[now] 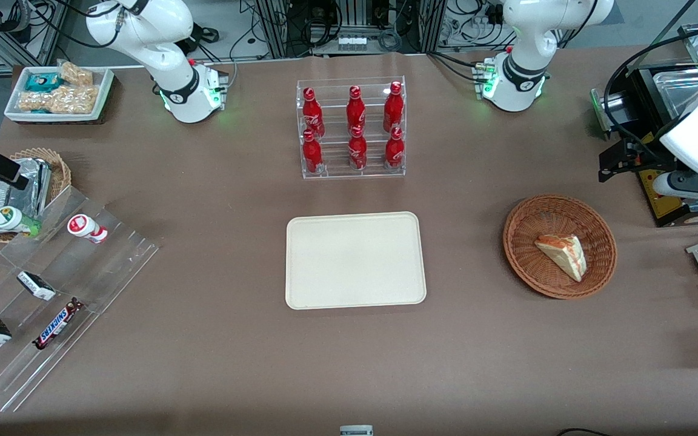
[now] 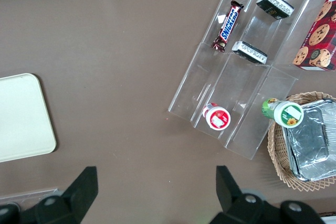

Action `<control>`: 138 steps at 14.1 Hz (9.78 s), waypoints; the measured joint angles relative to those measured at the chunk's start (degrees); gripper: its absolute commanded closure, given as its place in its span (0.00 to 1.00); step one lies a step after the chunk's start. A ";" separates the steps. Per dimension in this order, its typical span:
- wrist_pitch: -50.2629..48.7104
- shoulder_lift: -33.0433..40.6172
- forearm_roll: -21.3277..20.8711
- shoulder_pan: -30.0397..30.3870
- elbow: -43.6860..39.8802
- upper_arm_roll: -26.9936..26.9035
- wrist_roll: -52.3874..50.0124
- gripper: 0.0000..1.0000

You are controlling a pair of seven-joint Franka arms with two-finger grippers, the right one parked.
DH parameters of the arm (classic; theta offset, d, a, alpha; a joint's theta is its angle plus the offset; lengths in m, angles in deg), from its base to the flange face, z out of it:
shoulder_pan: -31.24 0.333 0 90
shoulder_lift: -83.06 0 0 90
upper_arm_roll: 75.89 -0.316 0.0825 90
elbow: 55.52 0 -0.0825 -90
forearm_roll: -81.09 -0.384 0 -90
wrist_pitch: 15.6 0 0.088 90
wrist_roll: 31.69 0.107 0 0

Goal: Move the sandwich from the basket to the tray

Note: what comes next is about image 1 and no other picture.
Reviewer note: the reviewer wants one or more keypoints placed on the black food warmer machine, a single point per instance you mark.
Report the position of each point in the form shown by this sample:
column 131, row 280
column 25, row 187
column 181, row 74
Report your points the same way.
column 664, row 209

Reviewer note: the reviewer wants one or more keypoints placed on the cream plastic tray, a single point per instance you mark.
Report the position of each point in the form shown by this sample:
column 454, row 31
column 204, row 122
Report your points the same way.
column 355, row 260

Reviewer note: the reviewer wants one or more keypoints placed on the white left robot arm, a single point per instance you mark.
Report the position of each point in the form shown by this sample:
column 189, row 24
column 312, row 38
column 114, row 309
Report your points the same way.
column 515, row 66

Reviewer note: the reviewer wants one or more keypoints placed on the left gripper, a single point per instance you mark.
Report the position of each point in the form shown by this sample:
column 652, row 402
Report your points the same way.
column 651, row 158

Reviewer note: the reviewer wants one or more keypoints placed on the green yogurt drink bottle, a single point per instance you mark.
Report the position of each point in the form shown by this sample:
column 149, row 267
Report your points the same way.
column 13, row 219

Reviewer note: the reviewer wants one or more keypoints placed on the stainless steel food pan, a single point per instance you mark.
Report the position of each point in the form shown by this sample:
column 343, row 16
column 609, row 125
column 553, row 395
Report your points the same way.
column 682, row 88

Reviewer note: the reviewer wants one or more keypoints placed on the white rectangular snack tray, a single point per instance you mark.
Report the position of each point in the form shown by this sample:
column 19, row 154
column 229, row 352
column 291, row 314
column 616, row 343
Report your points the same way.
column 105, row 91

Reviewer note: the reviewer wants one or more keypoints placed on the red yogurt drink bottle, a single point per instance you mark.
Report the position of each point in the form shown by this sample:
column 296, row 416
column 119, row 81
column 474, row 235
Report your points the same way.
column 85, row 227

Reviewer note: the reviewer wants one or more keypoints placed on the clear acrylic tiered shelf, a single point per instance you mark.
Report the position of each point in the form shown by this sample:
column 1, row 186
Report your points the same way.
column 113, row 266

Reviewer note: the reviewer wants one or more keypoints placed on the clear acrylic bottle rack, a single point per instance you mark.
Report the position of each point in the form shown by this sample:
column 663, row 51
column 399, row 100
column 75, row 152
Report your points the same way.
column 337, row 166

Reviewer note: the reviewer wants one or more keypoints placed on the white power strip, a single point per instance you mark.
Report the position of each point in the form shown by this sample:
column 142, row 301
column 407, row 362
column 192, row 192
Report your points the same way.
column 352, row 43

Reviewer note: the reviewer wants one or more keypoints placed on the teal snack packet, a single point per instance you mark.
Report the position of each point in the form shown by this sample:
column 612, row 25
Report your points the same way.
column 42, row 81

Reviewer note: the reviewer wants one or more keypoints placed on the triangular sandwich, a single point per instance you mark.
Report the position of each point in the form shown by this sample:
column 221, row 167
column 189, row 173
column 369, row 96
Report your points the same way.
column 564, row 254

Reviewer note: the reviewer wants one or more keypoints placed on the red Coca-Cola bottle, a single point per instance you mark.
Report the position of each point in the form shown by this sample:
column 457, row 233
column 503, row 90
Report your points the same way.
column 394, row 151
column 311, row 115
column 357, row 151
column 355, row 112
column 311, row 154
column 393, row 109

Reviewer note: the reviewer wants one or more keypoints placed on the small puffed rice snack bag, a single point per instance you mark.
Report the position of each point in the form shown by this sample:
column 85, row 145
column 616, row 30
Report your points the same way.
column 76, row 74

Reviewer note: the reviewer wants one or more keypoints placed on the brown wicker basket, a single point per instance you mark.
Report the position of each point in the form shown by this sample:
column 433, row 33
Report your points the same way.
column 531, row 254

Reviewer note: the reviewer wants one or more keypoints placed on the grey white device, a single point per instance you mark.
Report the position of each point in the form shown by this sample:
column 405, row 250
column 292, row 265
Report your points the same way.
column 356, row 430

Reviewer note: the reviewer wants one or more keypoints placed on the light tan wicker basket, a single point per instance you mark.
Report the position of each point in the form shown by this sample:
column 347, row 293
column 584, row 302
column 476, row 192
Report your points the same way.
column 62, row 172

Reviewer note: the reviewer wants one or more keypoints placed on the large puffed rice snack bag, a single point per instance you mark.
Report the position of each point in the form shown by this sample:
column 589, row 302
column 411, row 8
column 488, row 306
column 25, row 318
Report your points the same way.
column 58, row 100

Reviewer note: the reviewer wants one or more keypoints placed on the Snickers bar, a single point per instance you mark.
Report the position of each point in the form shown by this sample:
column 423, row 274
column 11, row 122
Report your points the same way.
column 58, row 324

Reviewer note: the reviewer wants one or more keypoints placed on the aluminium frame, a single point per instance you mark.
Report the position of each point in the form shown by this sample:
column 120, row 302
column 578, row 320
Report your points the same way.
column 28, row 36

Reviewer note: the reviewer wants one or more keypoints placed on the aluminium equipment rack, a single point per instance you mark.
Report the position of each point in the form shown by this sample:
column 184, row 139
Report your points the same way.
column 300, row 24

